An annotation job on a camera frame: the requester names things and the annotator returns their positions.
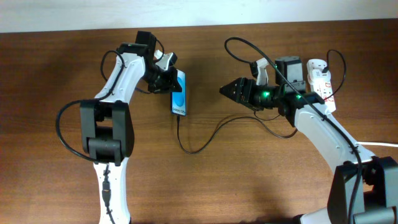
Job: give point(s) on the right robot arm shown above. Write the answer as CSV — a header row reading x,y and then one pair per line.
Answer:
x,y
364,188

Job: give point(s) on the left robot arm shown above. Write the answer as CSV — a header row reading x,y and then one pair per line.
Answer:
x,y
106,125

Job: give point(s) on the blue screen smartphone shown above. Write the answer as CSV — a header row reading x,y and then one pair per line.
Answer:
x,y
179,99

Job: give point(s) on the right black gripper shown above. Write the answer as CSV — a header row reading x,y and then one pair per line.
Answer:
x,y
246,94

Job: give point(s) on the white power strip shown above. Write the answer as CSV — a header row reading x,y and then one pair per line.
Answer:
x,y
324,90

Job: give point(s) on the white USB charger plug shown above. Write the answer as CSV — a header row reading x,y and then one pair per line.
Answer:
x,y
317,75

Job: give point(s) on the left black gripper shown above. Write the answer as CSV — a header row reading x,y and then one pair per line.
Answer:
x,y
170,84

